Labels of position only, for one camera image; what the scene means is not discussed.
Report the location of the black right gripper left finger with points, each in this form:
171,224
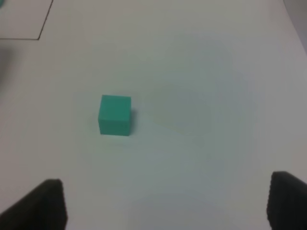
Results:
43,208

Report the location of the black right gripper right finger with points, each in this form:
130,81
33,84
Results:
287,202

